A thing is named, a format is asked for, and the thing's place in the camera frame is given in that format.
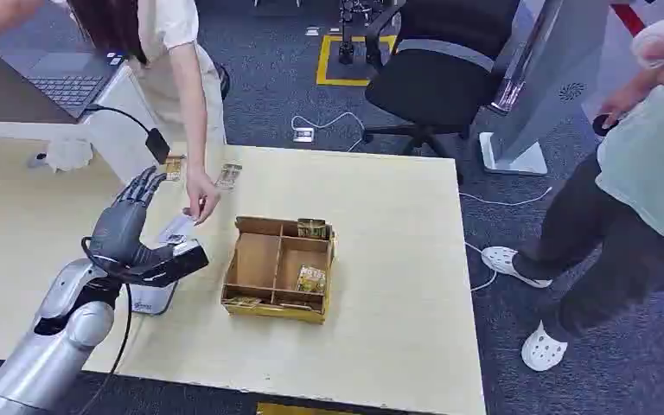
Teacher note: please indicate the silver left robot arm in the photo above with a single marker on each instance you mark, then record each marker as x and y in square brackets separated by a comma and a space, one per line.
[51, 355]

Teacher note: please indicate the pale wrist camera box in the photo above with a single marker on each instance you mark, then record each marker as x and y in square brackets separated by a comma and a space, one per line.
[151, 300]

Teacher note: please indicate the standing person's small hand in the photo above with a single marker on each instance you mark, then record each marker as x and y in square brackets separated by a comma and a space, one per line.
[624, 103]

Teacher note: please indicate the crumpled white cloth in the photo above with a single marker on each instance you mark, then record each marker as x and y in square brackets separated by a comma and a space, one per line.
[69, 154]

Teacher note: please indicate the white floor socket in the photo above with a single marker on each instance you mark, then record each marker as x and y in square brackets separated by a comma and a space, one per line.
[303, 134]

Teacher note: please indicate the yellow floor tape square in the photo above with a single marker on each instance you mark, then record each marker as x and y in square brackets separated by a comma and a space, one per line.
[323, 63]

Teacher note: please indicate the black office chair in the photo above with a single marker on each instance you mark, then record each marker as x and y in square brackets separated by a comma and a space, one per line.
[435, 80]

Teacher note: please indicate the white clog shoe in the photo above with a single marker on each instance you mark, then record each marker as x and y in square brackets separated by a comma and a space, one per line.
[512, 266]
[543, 349]

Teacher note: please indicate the yellow floor tape strip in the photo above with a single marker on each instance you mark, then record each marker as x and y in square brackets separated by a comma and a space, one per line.
[303, 409]

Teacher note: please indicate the grey laptop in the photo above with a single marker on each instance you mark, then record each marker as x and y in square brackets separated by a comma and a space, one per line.
[51, 80]

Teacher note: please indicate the person at desk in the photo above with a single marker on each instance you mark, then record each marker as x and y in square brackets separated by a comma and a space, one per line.
[163, 63]

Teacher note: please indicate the person's hand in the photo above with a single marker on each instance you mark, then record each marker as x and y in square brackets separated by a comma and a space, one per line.
[201, 195]

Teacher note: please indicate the black floor stand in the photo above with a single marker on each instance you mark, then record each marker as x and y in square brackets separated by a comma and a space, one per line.
[348, 34]

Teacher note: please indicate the white standing panel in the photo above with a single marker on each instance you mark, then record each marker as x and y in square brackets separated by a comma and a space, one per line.
[549, 74]

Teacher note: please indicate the red bar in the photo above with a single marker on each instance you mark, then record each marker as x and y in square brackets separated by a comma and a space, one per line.
[630, 18]

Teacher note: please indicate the gold printed card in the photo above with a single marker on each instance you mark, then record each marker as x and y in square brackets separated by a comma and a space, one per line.
[312, 228]
[174, 168]
[311, 279]
[229, 176]

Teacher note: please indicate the wooden compartment box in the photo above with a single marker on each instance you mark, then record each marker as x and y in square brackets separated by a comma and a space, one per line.
[263, 260]

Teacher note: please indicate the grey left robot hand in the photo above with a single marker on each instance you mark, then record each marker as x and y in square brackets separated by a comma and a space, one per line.
[123, 235]

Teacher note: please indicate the small black object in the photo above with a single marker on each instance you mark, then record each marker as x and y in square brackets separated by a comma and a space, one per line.
[601, 126]

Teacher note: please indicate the white card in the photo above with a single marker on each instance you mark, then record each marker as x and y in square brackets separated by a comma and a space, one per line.
[176, 228]

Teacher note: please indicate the black power adapter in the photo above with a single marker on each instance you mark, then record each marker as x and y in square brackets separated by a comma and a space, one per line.
[157, 146]

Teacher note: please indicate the standing person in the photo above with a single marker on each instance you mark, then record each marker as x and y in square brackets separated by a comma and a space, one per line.
[635, 195]

